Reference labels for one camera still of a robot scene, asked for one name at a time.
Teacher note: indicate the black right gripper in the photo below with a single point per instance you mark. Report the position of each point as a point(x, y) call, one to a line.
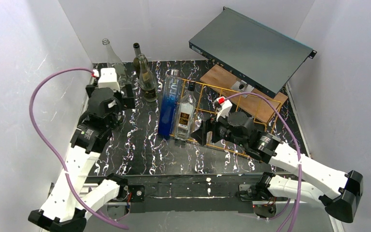
point(208, 132)

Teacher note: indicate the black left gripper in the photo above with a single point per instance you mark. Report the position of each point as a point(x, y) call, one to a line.
point(127, 97)

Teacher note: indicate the clear labelled wine bottle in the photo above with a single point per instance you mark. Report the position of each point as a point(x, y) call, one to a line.
point(147, 80)

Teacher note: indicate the clear square liquor bottle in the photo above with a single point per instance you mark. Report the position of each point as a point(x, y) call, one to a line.
point(185, 113)

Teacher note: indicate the blue tall glass bottle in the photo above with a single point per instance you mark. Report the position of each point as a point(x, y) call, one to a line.
point(171, 93)

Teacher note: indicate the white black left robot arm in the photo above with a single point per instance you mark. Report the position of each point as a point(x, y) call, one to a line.
point(64, 210)

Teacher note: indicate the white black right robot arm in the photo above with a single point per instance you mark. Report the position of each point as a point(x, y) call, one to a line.
point(339, 193)

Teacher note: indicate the clear tall empty bottle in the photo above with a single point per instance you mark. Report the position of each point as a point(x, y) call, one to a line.
point(115, 62)

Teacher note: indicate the dark green wine bottle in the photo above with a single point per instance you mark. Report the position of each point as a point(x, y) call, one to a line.
point(136, 63)

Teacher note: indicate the wooden board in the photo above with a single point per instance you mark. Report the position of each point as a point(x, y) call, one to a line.
point(222, 81)

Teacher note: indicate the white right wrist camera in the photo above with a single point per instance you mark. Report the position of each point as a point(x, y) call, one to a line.
point(222, 107)

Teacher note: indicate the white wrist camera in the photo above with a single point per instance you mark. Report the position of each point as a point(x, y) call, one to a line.
point(222, 107)
point(107, 77)

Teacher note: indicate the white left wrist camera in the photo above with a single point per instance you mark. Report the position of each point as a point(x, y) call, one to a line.
point(107, 77)

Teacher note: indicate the grey metal bracket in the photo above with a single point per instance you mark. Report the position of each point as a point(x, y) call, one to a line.
point(242, 86)

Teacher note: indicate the gold wire wine rack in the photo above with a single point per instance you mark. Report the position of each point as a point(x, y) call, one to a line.
point(265, 149)

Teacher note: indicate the aluminium frame rail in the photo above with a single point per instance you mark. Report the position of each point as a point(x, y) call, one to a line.
point(195, 188)

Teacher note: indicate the grey rack-mount network switch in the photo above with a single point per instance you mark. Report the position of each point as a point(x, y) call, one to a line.
point(259, 55)

